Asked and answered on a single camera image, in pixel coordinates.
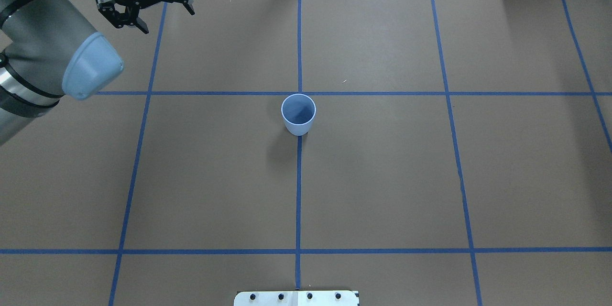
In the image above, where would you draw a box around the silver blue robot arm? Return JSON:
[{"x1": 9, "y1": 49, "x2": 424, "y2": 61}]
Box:
[{"x1": 0, "y1": 0, "x2": 195, "y2": 144}]

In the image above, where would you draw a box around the white camera mast pedestal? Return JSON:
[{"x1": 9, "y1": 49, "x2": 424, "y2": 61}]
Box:
[{"x1": 233, "y1": 290, "x2": 360, "y2": 306}]

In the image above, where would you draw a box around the light blue plastic cup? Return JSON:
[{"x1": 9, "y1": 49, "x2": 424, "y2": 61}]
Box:
[{"x1": 281, "y1": 93, "x2": 317, "y2": 136}]

